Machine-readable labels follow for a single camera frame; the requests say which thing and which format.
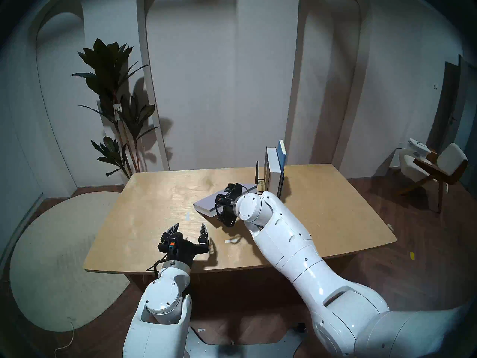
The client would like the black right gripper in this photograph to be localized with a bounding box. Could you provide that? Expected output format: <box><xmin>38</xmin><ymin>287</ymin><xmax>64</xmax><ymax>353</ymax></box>
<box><xmin>217</xmin><ymin>183</ymin><xmax>243</xmax><ymax>213</ymax></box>

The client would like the pale grey thin book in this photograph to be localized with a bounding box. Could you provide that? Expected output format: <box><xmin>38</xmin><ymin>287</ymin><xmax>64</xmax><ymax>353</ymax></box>
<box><xmin>193</xmin><ymin>183</ymin><xmax>259</xmax><ymax>218</ymax></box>

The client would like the round cream rug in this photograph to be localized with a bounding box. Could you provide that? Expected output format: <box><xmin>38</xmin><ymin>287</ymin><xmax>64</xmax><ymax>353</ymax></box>
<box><xmin>9</xmin><ymin>191</ymin><xmax>131</xmax><ymax>333</ymax></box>

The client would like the wooden table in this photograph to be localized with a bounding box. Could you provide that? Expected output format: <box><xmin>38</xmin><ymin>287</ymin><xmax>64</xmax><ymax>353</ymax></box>
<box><xmin>83</xmin><ymin>163</ymin><xmax>397</xmax><ymax>317</ymax></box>

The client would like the dark door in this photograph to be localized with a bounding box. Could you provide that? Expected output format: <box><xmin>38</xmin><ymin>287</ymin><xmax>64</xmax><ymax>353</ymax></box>
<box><xmin>427</xmin><ymin>54</ymin><xmax>477</xmax><ymax>183</ymax></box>

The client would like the blue book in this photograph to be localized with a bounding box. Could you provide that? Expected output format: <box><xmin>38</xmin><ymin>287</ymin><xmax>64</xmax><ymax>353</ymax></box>
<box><xmin>275</xmin><ymin>139</ymin><xmax>288</xmax><ymax>173</ymax></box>

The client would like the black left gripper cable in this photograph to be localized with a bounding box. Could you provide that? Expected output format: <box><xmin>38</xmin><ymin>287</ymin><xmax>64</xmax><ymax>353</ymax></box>
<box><xmin>146</xmin><ymin>257</ymin><xmax>168</xmax><ymax>274</ymax></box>

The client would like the white wooden armchair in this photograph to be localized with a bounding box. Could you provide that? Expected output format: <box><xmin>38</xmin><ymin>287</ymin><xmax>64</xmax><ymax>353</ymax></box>
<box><xmin>395</xmin><ymin>138</ymin><xmax>469</xmax><ymax>214</ymax></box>

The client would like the black wire book stand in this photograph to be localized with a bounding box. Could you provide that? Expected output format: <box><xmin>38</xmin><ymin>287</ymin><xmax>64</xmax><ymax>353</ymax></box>
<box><xmin>254</xmin><ymin>160</ymin><xmax>286</xmax><ymax>203</ymax></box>

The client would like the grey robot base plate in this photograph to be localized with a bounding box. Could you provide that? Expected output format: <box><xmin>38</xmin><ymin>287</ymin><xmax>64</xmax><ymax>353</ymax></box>
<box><xmin>184</xmin><ymin>323</ymin><xmax>310</xmax><ymax>358</ymax></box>

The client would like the white floor cable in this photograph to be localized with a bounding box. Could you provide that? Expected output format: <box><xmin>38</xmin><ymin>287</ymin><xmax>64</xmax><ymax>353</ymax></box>
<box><xmin>54</xmin><ymin>318</ymin><xmax>75</xmax><ymax>356</ymax></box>

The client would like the thick black Century book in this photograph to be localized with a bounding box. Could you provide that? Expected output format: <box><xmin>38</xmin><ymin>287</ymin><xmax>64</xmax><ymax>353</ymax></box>
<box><xmin>264</xmin><ymin>146</ymin><xmax>285</xmax><ymax>198</ymax></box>

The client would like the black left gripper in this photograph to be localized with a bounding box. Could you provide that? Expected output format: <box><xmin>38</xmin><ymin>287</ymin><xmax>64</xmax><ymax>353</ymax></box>
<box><xmin>158</xmin><ymin>223</ymin><xmax>209</xmax><ymax>268</ymax></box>

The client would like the tall green potted plant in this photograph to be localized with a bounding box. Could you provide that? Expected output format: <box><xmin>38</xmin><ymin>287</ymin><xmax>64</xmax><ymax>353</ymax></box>
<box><xmin>70</xmin><ymin>38</ymin><xmax>161</xmax><ymax>179</ymax></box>

